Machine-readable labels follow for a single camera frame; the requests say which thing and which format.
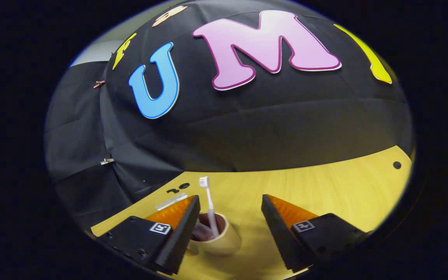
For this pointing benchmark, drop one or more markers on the white toothpaste tube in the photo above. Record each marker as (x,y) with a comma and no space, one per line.
(171,201)

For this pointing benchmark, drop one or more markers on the wooden desktop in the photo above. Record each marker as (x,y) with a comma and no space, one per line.
(325,186)

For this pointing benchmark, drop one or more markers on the white cloth clip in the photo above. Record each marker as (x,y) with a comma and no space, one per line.
(107,161)

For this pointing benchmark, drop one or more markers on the beige cup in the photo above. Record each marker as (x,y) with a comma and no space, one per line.
(228,241)

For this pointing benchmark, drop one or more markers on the white toothbrush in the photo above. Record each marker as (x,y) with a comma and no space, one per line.
(209,202)

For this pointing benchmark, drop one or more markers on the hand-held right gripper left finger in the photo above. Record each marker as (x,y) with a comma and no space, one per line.
(183,233)

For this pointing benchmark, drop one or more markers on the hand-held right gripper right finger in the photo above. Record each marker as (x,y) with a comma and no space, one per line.
(276,233)

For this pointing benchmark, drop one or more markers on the orange cloth clip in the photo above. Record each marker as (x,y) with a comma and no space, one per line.
(98,83)

